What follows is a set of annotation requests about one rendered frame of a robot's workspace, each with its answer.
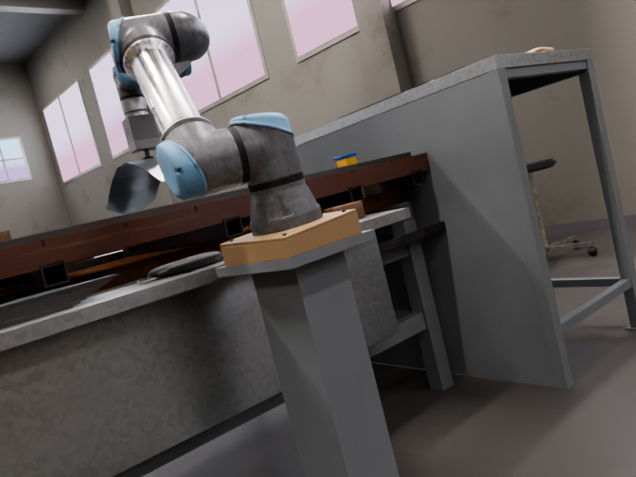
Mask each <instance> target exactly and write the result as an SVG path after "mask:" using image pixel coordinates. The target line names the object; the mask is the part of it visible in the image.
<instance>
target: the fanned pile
mask: <svg viewBox="0 0 636 477"><path fill-rule="evenodd" d="M118 275H119V274H113V275H109V276H105V277H101V278H98V279H93V280H89V281H85V282H81V283H78V284H74V285H70V286H65V287H61V288H57V289H54V290H50V291H43V292H40V293H36V294H33V295H30V296H26V297H23V298H19V299H16V300H13V301H10V302H7V303H5V304H2V305H0V329H3V328H6V327H12V326H15V325H18V324H22V323H24V322H27V321H30V320H34V319H37V318H40V317H44V316H46V315H49V314H52V313H56V312H59V311H62V310H66V309H71V308H73V305H76V304H78V303H80V300H83V299H87V298H86V297H85V296H88V295H92V292H96V291H97V289H98V288H101V287H103V284H106V283H110V282H109V280H112V279H114V277H115V276H118Z"/></svg>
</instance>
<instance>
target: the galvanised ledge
mask: <svg viewBox="0 0 636 477"><path fill-rule="evenodd" d="M411 217H412V216H411V212H410V208H409V207H406V208H400V209H396V210H390V211H385V212H379V213H374V214H369V215H365V218H362V219H359V222H360V226H361V229H362V231H366V230H372V229H374V230H375V229H378V228H381V227H383V226H386V225H389V224H392V223H395V222H398V221H403V220H406V219H410V218H411ZM224 265H225V264H224V260H223V257H221V258H219V259H218V260H216V261H214V262H212V263H210V264H208V265H205V266H203V267H201V268H198V269H194V270H191V271H187V272H182V273H178V274H172V275H168V276H164V277H157V278H155V277H154V278H152V279H149V280H145V281H142V282H139V283H135V284H132V285H130V286H126V287H123V288H120V289H116V290H113V291H107V292H105V293H102V294H98V295H95V296H92V297H88V298H87V299H83V300H80V303H78V304H76V305H73V308H71V309H66V310H62V311H59V312H56V313H52V314H49V315H46V316H44V317H40V318H37V319H34V320H30V321H27V322H24V323H22V324H18V325H15V326H12V327H6V328H3V329H0V352H1V351H4V350H7V349H10V348H13V347H15V346H18V345H23V344H26V343H30V342H33V341H36V340H39V339H42V338H44V337H47V336H50V335H53V334H56V333H59V332H62V331H65V330H67V329H70V328H73V327H79V326H82V325H85V324H88V323H91V322H94V321H96V320H99V319H102V318H105V317H108V316H111V315H114V314H117V313H119V312H122V311H126V310H129V309H134V308H137V307H140V306H143V305H146V304H148V303H151V302H154V301H157V300H160V299H163V298H166V297H169V296H172V295H175V294H178V293H181V292H186V291H189V290H192V289H195V288H198V287H200V286H203V285H206V284H209V283H212V282H215V281H219V280H222V279H224V278H227V277H230V276H226V277H217V273H216V270H215V269H216V268H219V267H221V266H224Z"/></svg>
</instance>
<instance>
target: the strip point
mask: <svg viewBox="0 0 636 477"><path fill-rule="evenodd" d="M153 200H155V199H152V200H147V201H143V202H138V203H130V204H125V205H120V206H116V207H112V208H106V209H108V210H110V211H112V212H114V213H116V214H117V215H125V214H129V213H133V212H138V211H140V210H141V209H142V208H144V207H145V206H146V205H148V204H149V203H151V202H152V201H153Z"/></svg>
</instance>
